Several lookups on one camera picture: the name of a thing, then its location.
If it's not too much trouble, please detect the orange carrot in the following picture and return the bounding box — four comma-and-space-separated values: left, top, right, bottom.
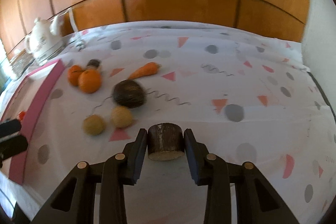
128, 62, 161, 80

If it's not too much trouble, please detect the dark cut log white end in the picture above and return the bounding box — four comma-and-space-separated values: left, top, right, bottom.
147, 123, 185, 161

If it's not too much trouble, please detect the patterned white tablecloth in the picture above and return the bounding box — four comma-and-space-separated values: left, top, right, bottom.
1, 22, 335, 223

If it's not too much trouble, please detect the white ceramic electric kettle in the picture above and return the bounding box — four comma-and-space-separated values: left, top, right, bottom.
24, 15, 63, 65

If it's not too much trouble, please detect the woven tissue box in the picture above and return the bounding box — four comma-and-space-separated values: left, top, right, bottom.
10, 49, 34, 81

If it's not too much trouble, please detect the white power cord with plug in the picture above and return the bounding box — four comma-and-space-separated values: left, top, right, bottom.
68, 8, 86, 51

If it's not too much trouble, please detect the small red tomato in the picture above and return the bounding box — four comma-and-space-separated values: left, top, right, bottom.
18, 111, 26, 122

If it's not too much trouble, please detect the yellow round fruit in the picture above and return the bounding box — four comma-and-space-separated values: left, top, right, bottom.
82, 114, 106, 136
111, 106, 133, 128

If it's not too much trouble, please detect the dark brown oval fruit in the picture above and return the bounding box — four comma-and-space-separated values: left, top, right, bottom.
112, 80, 146, 109

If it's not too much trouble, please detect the pink shallow box tray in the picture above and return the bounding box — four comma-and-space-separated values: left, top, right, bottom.
0, 58, 66, 185

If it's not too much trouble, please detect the small dark cut log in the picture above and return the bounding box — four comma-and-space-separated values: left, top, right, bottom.
85, 59, 101, 72

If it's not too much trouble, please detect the orange tangerine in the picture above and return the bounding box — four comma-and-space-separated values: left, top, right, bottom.
78, 69, 102, 94
67, 65, 83, 86

